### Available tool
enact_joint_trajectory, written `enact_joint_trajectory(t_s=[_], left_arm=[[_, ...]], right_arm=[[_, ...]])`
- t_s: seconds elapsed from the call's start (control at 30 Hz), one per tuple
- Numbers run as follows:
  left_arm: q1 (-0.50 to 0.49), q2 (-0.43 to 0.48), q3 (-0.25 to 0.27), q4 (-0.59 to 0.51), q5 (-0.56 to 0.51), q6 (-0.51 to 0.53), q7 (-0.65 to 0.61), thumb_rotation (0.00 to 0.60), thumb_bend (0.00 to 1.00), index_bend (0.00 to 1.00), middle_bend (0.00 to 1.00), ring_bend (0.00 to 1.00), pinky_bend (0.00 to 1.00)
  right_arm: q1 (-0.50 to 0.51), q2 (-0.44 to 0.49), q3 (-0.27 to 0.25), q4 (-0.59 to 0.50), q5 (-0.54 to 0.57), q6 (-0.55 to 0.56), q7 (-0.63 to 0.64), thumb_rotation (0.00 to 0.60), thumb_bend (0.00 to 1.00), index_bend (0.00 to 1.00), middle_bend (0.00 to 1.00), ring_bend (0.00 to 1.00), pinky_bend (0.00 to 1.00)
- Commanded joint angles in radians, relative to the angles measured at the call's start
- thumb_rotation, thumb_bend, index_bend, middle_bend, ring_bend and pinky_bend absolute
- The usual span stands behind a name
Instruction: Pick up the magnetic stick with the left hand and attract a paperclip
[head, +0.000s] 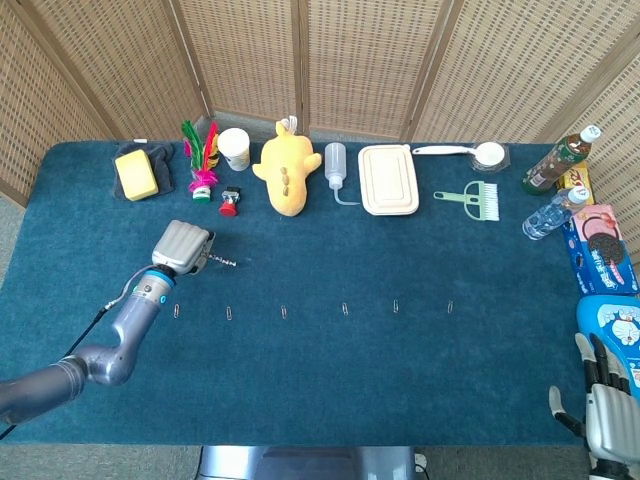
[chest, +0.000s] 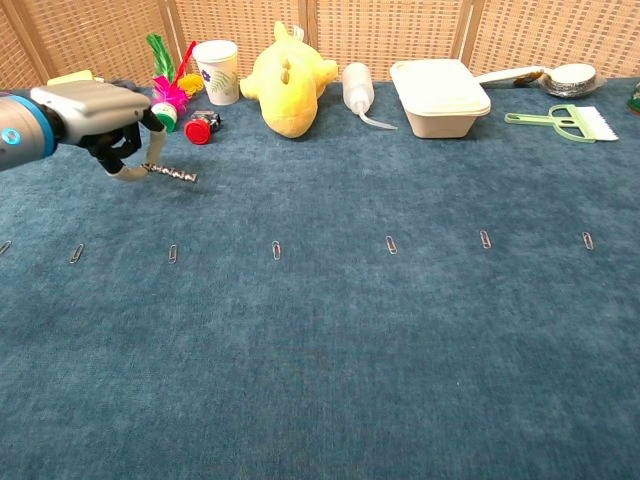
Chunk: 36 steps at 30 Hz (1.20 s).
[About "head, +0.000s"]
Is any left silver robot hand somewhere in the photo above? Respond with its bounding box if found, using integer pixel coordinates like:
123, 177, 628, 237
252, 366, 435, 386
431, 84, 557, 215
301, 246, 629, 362
150, 218, 217, 276

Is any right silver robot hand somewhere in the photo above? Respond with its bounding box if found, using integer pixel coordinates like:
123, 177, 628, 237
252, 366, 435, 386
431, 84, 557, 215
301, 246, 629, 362
548, 332, 634, 457

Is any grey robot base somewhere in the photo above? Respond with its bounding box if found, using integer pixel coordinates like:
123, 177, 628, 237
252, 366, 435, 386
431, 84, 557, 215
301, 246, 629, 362
197, 445, 419, 480

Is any green hand brush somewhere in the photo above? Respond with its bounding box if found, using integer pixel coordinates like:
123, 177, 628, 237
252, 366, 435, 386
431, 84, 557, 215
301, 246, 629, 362
433, 180, 501, 222

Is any colourful feather shuttlecock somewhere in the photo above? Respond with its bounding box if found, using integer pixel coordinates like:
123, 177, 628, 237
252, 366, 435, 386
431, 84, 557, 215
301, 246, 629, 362
180, 119, 221, 205

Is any dark grey cloth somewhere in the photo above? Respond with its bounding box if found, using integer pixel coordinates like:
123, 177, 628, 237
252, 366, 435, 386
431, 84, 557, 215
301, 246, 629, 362
112, 142, 177, 200

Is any yellow sponge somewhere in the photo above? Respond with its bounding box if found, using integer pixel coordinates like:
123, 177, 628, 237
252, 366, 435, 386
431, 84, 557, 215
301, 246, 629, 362
114, 151, 160, 202

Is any blue detergent bottle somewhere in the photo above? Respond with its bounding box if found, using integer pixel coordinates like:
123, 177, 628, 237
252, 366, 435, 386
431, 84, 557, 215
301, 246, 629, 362
574, 294, 640, 416

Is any white paper cup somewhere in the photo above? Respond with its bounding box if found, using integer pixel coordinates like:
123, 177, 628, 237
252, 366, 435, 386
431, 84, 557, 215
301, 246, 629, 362
216, 127, 252, 172

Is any yellow plush toy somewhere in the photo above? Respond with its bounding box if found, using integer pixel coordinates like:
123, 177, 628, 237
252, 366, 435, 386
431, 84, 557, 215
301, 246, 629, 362
251, 115, 323, 218

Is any blue cookie box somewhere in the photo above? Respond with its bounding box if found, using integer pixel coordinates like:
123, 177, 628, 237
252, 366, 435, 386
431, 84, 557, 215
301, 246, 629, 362
560, 219, 640, 295

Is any clear squeeze wash bottle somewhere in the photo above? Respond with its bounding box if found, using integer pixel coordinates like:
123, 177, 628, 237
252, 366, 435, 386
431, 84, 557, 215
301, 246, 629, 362
324, 142, 361, 207

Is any blue table carpet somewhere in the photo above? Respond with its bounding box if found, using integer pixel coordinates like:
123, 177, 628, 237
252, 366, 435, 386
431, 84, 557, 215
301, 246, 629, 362
0, 139, 640, 447

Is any clear water bottle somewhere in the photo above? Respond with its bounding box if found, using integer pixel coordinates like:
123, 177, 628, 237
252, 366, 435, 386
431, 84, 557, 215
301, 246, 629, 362
522, 187, 589, 242

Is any beige lidded lunch box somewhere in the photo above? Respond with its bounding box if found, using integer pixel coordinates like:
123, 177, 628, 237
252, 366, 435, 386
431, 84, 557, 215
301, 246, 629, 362
357, 144, 421, 217

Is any woven folding screen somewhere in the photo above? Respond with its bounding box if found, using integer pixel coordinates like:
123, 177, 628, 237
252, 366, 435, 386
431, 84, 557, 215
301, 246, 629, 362
0, 0, 640, 266

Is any yellow snack box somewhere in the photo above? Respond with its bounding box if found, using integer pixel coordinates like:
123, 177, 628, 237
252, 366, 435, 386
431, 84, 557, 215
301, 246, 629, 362
557, 160, 594, 201

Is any green tea bottle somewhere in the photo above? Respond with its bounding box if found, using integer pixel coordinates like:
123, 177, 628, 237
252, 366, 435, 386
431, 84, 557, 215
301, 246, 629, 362
521, 124, 603, 196

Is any silver foil dish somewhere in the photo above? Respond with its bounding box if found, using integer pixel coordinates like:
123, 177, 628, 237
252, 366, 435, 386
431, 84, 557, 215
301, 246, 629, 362
468, 143, 512, 175

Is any white plastic ladle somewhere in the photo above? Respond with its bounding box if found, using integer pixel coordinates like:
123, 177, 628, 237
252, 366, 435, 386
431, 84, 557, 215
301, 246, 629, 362
410, 141, 505, 170

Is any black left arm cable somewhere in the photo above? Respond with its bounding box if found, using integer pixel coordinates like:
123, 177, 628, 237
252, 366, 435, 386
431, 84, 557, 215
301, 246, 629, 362
0, 272, 149, 441

